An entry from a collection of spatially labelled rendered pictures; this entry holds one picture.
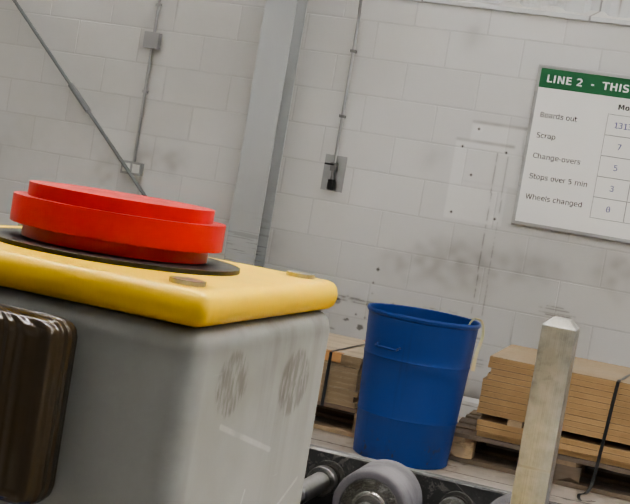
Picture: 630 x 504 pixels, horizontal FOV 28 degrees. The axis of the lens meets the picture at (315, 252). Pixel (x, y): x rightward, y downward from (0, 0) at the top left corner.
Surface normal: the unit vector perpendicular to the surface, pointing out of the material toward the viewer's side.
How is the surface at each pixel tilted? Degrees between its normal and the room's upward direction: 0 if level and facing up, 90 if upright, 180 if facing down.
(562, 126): 90
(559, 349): 90
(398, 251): 90
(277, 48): 90
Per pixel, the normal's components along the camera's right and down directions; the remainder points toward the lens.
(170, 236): 0.56, 0.14
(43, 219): -0.51, -0.04
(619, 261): -0.32, 0.00
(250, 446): 0.93, 0.18
